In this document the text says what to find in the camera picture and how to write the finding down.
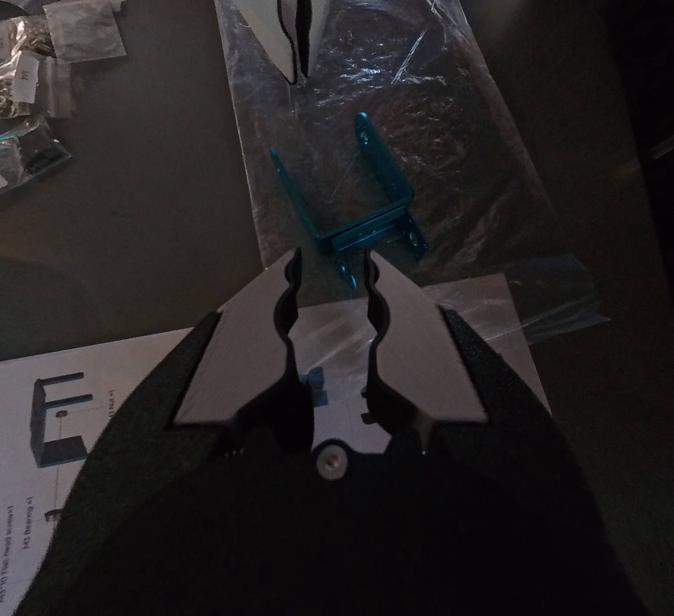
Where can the large blue metal U bracket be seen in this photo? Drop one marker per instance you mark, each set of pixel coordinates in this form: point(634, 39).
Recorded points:
point(400, 189)

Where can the white printed instruction sheet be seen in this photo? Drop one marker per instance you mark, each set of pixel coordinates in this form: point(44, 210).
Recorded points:
point(31, 416)

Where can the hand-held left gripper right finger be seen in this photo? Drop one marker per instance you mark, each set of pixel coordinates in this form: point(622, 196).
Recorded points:
point(426, 363)

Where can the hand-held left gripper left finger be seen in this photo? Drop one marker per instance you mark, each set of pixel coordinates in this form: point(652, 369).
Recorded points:
point(237, 363)

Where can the pile of small screw bags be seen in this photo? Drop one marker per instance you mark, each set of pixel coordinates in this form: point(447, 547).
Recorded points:
point(84, 31)

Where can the small blue flanged metal bracket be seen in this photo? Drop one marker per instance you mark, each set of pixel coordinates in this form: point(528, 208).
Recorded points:
point(368, 240)

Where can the clear plastic bag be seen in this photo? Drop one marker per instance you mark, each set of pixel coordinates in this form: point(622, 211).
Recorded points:
point(447, 126)

